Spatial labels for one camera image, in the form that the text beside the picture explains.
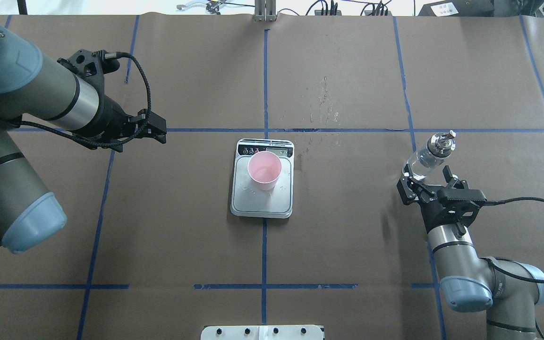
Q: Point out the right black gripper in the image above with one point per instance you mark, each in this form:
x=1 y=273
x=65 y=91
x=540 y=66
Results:
x=434 y=215

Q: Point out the pink paper cup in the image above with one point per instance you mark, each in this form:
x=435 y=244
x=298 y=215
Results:
x=264 y=169

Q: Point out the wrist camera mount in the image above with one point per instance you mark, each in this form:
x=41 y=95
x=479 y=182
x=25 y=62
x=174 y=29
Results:
x=91 y=66
x=447 y=196

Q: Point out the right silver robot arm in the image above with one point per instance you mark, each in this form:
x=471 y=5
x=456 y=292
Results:
x=508 y=291

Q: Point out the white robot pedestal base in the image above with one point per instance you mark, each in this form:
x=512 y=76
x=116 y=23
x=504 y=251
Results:
x=264 y=332

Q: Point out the black box with label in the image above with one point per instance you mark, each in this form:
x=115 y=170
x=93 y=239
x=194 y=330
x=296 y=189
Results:
x=457 y=8

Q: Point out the silver digital kitchen scale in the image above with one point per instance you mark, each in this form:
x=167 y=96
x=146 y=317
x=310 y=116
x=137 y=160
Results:
x=246 y=199

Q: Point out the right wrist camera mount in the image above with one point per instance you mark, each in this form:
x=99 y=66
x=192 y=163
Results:
x=447 y=196

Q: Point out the aluminium frame post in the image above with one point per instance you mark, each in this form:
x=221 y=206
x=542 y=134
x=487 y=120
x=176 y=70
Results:
x=265 y=11

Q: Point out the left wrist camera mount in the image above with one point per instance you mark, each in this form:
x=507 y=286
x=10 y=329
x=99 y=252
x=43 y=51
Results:
x=91 y=66

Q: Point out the black tripod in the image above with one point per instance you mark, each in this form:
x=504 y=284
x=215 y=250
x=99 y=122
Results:
x=22 y=7

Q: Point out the clear glass sauce bottle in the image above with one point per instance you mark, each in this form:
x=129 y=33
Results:
x=430 y=155

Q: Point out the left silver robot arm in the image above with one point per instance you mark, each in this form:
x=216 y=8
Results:
x=64 y=97

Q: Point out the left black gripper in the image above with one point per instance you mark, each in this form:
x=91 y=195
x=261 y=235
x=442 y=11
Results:
x=112 y=118

